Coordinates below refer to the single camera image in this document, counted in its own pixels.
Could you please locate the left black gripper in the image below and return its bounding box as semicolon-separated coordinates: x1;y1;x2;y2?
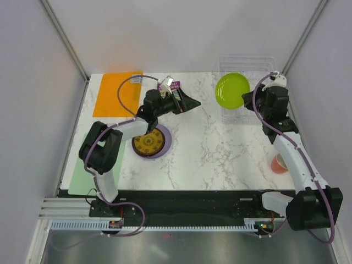
155;87;201;118

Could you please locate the lime green plate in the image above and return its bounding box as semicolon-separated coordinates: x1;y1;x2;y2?
215;72;250;110

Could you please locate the purple plastic plate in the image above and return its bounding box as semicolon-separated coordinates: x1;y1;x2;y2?
139;124;172;160

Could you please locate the yellow brown patterned plate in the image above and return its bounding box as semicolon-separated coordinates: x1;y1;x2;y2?
131;128;166;157

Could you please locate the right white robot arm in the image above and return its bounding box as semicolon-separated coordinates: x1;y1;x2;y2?
242;85;343;231

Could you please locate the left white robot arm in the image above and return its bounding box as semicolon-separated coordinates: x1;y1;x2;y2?
79;89;201;216

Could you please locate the purple treehouse book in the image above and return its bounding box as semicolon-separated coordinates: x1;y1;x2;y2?
157;81;181;96

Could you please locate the orange paper cup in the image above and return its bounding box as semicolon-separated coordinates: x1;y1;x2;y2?
271;153;288;174

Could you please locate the orange cutting mat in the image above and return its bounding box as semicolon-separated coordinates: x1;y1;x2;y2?
92;71;143;118

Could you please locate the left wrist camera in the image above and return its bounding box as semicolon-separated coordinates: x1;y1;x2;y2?
160;76;173;94

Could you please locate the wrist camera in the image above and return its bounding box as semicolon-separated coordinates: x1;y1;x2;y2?
160;76;173;94
263;71;287;90

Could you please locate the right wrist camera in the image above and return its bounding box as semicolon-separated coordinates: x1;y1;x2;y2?
263;71;287;90

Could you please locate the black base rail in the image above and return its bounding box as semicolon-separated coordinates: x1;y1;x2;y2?
89;190;280;226

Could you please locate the white slotted cable duct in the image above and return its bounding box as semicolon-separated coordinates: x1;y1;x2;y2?
49;218;271;232

